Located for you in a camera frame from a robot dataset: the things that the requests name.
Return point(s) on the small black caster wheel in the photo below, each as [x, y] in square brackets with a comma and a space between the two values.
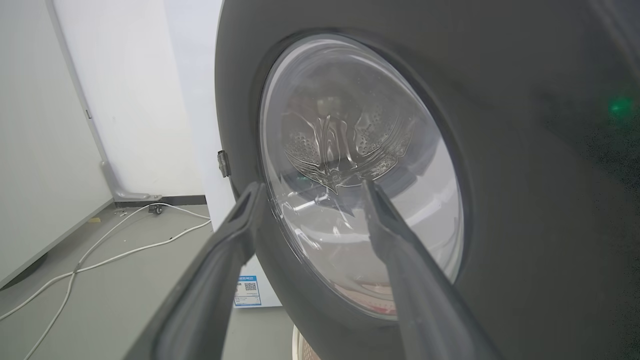
[157, 209]

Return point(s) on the white washing machine body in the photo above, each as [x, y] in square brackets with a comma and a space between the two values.
[200, 100]

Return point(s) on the blue QR code sticker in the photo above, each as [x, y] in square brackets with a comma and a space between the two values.
[248, 290]

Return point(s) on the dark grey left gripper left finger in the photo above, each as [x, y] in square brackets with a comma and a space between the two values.
[205, 290]

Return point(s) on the white laundry basket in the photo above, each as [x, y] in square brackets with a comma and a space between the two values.
[299, 345]

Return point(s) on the dark grey washing machine door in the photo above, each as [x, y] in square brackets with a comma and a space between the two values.
[525, 200]

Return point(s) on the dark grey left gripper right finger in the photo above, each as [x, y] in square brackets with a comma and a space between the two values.
[425, 300]

